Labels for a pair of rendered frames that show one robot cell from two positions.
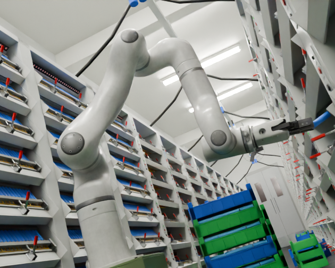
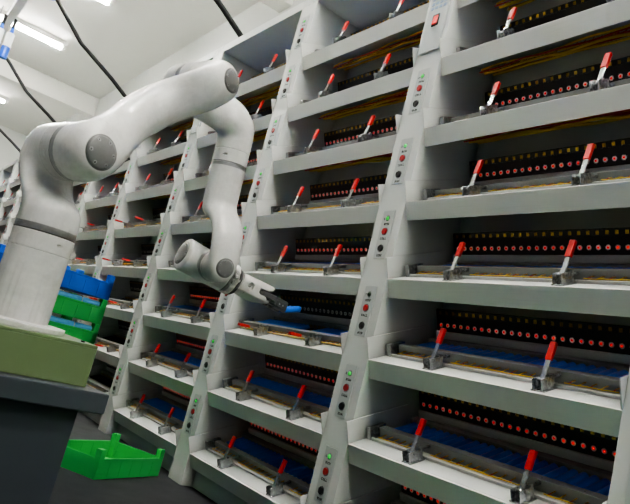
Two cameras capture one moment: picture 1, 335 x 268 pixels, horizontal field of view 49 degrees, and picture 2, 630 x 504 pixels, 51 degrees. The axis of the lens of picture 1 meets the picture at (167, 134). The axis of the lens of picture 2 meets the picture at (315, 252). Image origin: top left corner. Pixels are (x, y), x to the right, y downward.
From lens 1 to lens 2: 93 cm
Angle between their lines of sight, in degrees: 47
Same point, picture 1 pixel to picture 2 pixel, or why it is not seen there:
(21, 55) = not seen: outside the picture
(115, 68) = (187, 94)
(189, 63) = (243, 156)
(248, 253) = not seen: hidden behind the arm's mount
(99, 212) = (62, 254)
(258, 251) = not seen: hidden behind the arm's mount
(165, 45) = (237, 112)
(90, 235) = (33, 274)
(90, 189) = (69, 217)
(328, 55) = (385, 308)
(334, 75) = (377, 326)
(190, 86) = (226, 182)
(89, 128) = (124, 147)
